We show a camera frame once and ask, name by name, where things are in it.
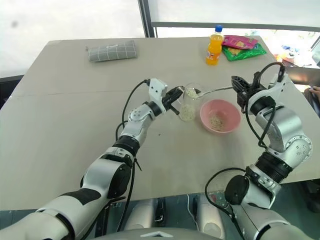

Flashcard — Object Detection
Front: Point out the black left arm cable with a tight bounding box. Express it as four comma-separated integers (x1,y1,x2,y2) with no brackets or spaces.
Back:
77,78,151,240

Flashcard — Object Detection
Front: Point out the dark cabinet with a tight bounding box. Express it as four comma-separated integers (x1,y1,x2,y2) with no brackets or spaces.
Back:
0,74,25,111

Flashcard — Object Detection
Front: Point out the pink snack bag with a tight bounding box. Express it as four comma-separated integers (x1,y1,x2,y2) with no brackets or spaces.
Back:
221,34,259,50

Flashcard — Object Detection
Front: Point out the grey rounded robot thigh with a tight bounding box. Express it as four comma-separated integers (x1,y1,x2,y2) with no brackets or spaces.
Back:
193,194,226,239
123,198,166,231

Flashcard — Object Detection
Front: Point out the pink bowl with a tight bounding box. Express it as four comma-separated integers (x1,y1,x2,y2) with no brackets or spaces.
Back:
199,99,242,134

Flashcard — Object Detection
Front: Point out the green snack bag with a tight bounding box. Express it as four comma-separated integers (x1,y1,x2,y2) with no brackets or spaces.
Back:
222,42,268,62

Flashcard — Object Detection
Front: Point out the oatmeal flakes heap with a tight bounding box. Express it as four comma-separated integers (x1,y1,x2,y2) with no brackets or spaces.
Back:
208,112,230,131
186,87,200,99
179,103,197,122

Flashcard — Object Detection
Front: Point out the clear glass mug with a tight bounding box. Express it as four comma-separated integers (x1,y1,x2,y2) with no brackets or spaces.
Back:
177,82,204,123

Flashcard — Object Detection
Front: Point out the metal spoon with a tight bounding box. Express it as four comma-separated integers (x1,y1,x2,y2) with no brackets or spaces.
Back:
184,85,236,100

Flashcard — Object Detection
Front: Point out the seated person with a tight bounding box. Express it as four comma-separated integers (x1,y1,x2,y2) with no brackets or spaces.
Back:
303,85,320,121

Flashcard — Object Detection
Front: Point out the grey robot torso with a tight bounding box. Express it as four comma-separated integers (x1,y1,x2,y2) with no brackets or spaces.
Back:
87,226,226,240

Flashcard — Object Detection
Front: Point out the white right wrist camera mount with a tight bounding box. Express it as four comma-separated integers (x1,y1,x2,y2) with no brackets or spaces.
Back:
246,72,292,112

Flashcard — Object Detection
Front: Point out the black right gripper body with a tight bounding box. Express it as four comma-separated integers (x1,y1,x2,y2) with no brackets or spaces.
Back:
236,71,270,113

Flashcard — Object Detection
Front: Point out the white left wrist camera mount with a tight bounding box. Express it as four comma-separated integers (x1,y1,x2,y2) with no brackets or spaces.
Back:
148,78,169,112

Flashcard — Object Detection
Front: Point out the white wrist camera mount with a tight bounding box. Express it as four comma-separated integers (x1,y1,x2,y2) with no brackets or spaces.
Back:
246,72,292,112
148,78,169,112

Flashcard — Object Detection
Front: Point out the dark window frame post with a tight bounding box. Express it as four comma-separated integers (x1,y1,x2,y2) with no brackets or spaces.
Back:
137,0,158,39

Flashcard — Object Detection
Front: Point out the thin white cable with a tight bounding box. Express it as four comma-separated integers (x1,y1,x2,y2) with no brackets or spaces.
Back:
186,194,201,230

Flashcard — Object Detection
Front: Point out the grey horizontal window rail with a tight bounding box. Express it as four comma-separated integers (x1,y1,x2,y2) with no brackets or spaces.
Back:
151,21,320,29

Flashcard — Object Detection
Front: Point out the grey checked pencil case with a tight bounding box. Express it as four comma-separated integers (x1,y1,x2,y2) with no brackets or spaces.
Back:
87,39,139,63

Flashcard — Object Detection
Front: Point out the grey flat laptop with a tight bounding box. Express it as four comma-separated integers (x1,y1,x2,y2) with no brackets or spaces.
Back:
284,65,320,87

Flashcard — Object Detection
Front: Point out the orange soda bottle blue cap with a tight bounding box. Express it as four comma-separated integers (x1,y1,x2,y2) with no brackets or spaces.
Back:
205,24,224,67

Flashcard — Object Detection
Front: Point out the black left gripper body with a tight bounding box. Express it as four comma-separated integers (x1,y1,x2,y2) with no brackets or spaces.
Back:
161,90,180,112

